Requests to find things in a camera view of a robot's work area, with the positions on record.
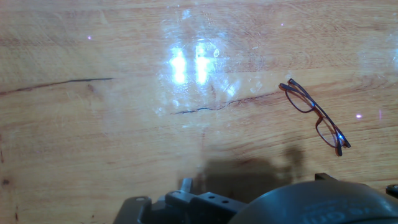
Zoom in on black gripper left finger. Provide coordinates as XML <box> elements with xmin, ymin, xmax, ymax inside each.
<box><xmin>113</xmin><ymin>177</ymin><xmax>247</xmax><ymax>224</ymax></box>

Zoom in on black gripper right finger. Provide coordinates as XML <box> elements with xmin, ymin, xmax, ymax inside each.
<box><xmin>314</xmin><ymin>172</ymin><xmax>398</xmax><ymax>199</ymax></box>

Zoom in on brown thin-framed glasses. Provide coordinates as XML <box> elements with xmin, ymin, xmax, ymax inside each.
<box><xmin>278</xmin><ymin>78</ymin><xmax>351</xmax><ymax>157</ymax></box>

